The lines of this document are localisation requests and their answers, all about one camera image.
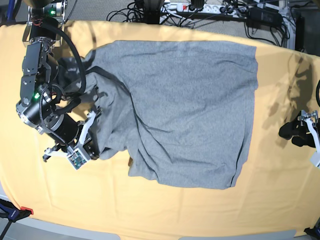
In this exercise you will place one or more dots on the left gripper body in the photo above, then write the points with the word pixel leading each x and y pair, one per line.
pixel 311 120

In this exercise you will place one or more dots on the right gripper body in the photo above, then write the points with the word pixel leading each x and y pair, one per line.
pixel 86 146

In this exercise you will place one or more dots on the grey t-shirt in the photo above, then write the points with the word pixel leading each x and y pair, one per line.
pixel 184 110

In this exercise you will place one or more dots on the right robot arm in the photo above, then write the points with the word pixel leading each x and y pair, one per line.
pixel 44 104

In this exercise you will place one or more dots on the yellow table cloth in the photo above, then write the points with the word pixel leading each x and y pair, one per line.
pixel 278 188

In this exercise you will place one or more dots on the black clamp right corner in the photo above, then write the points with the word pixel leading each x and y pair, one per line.
pixel 314 232

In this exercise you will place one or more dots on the blue red table clamp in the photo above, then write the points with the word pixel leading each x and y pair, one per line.
pixel 10 212

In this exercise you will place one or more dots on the black power adapter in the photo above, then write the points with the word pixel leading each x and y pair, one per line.
pixel 265 17

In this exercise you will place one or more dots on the white power strip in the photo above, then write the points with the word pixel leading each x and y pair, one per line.
pixel 182 9

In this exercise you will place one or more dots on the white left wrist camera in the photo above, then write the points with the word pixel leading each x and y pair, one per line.
pixel 315 159

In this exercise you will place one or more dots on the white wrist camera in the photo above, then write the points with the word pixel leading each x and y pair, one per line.
pixel 315 159
pixel 77 156

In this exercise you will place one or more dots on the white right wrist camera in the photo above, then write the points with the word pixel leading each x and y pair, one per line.
pixel 77 156

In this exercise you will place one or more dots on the black table post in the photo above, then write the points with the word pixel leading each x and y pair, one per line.
pixel 151 10

